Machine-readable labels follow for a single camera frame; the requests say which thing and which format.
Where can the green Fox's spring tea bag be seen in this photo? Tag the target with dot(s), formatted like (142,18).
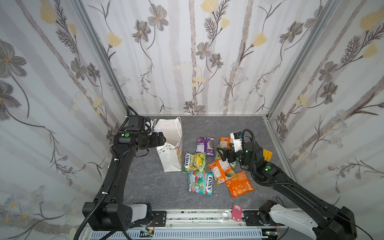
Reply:
(232,163)

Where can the yellow snack box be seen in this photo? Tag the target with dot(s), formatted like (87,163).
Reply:
(267,155)

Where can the white paper gift bag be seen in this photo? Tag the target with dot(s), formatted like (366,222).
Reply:
(171,152)

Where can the green Fox's mango tea bag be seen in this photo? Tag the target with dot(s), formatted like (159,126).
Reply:
(195,162)

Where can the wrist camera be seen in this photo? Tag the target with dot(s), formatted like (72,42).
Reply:
(237,140)
(139,124)

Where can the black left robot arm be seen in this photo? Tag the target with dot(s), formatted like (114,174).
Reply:
(107,211)

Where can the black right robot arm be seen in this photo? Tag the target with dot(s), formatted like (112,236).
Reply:
(319,220)

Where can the orange chips packet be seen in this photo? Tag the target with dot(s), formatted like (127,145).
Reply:
(240,185)

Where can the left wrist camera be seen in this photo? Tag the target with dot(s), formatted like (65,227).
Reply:
(139,124)

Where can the white round knob on rail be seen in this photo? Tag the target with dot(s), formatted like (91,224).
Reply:
(226,215)

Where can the teal Fox's fruits candy bag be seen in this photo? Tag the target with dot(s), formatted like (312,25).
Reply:
(200,182)

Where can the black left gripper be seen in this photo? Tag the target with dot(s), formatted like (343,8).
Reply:
(155,142)

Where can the pink tag on rail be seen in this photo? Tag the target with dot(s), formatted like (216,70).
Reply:
(237,212)

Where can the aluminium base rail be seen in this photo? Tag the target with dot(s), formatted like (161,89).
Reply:
(199,224)

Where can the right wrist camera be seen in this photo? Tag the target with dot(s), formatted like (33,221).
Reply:
(237,140)

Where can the purple Fox's berries candy bag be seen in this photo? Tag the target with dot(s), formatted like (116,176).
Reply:
(205,145)

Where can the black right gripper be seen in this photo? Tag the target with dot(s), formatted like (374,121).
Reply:
(229,155)

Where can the small orange snack packet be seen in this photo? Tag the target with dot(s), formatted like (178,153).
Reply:
(225,142)

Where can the orange Savoria snack packet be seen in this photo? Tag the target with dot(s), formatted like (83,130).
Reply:
(222,171)

